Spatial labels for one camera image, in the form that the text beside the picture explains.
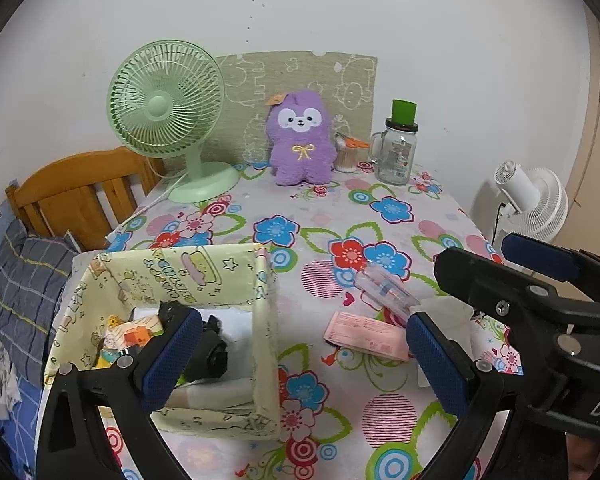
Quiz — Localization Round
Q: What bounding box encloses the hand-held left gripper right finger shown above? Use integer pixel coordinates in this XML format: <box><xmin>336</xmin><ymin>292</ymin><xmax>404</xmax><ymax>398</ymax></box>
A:
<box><xmin>405</xmin><ymin>311</ymin><xmax>568</xmax><ymax>480</ymax></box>

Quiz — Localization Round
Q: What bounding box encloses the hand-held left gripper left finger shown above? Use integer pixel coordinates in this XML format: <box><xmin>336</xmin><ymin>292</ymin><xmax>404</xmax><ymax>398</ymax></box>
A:
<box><xmin>36</xmin><ymin>302</ymin><xmax>203</xmax><ymax>480</ymax></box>

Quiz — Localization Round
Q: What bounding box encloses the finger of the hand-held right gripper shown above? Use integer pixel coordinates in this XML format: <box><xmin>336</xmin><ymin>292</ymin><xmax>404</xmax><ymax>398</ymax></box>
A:
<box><xmin>432</xmin><ymin>246</ymin><xmax>565</xmax><ymax>320</ymax></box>
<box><xmin>500</xmin><ymin>232</ymin><xmax>600</xmax><ymax>306</ymax></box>

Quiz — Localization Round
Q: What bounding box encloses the black plastic bag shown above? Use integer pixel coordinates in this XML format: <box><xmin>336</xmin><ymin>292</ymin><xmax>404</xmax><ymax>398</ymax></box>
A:
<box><xmin>157</xmin><ymin>302</ymin><xmax>229</xmax><ymax>383</ymax></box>

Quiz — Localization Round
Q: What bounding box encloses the roll of white plastic bags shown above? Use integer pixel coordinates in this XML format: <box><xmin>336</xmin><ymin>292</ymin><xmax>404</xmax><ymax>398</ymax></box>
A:
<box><xmin>170</xmin><ymin>377</ymin><xmax>256</xmax><ymax>413</ymax></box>

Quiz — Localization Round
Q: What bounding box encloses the pink packet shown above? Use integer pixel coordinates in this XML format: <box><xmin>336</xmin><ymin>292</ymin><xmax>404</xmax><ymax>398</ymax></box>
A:
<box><xmin>324</xmin><ymin>311</ymin><xmax>412</xmax><ymax>361</ymax></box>

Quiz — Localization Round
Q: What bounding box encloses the clear plastic tube pack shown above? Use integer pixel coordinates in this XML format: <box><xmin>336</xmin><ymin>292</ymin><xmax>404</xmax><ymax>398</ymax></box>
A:
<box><xmin>352</xmin><ymin>265</ymin><xmax>423</xmax><ymax>323</ymax></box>

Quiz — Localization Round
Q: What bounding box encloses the yellow fabric storage box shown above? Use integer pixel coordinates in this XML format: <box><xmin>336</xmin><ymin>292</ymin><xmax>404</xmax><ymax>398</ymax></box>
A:
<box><xmin>44</xmin><ymin>242</ymin><xmax>282</xmax><ymax>442</ymax></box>

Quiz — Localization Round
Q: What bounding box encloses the person's right hand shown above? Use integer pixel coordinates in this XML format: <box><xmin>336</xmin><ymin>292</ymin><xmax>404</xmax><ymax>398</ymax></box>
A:
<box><xmin>566</xmin><ymin>434</ymin><xmax>600</xmax><ymax>480</ymax></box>

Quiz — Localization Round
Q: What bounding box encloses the white floor fan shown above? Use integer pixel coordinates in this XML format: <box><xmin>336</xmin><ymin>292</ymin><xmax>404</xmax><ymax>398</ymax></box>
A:
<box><xmin>494</xmin><ymin>160</ymin><xmax>570</xmax><ymax>243</ymax></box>

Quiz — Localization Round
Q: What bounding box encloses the glass jar mug green lid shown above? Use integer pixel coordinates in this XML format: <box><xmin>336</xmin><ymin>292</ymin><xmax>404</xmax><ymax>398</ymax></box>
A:
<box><xmin>370</xmin><ymin>99</ymin><xmax>420</xmax><ymax>186</ymax></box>

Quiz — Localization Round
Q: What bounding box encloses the blue checked bed sheet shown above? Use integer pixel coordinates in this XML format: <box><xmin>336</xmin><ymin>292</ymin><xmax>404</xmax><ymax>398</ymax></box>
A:
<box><xmin>0</xmin><ymin>220</ymin><xmax>56</xmax><ymax>480</ymax></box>

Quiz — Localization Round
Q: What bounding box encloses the cotton swab jar orange lid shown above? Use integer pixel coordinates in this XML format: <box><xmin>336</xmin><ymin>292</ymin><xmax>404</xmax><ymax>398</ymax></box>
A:
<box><xmin>332</xmin><ymin>131</ymin><xmax>370</xmax><ymax>173</ymax></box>

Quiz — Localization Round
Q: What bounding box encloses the grey plaid pillow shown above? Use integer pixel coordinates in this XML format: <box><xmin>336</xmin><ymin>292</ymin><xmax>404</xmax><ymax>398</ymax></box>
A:
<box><xmin>0</xmin><ymin>217</ymin><xmax>88</xmax><ymax>388</ymax></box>

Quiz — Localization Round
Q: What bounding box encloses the crumpled white patterned cloth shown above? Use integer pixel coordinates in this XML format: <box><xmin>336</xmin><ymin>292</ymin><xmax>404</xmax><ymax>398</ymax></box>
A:
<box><xmin>0</xmin><ymin>337</ymin><xmax>23</xmax><ymax>418</ymax></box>

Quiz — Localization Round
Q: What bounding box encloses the purple plush toy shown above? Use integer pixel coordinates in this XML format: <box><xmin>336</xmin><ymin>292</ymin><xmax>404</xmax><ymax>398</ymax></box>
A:
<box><xmin>265</xmin><ymin>89</ymin><xmax>337</xmax><ymax>187</ymax></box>

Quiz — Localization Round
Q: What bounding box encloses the wooden bed headboard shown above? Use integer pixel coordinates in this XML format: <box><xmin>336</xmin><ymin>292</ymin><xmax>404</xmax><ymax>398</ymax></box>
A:
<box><xmin>5</xmin><ymin>147</ymin><xmax>167</xmax><ymax>251</ymax></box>

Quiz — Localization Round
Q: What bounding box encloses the green desk fan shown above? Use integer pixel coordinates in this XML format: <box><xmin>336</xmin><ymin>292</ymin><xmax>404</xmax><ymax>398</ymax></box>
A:
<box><xmin>106</xmin><ymin>39</ymin><xmax>241</xmax><ymax>204</ymax></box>

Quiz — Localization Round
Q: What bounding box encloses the green printed board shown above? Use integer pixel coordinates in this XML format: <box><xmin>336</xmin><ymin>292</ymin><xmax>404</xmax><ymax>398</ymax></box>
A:
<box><xmin>215</xmin><ymin>50</ymin><xmax>379</xmax><ymax>166</ymax></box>

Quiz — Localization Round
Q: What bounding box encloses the black fan cable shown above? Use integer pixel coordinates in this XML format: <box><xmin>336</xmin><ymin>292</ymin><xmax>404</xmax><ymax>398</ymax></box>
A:
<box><xmin>492</xmin><ymin>202</ymin><xmax>506</xmax><ymax>251</ymax></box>

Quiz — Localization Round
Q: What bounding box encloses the white fan cable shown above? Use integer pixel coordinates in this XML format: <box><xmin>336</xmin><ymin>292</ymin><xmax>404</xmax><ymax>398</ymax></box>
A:
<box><xmin>111</xmin><ymin>170</ymin><xmax>188</xmax><ymax>236</ymax></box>

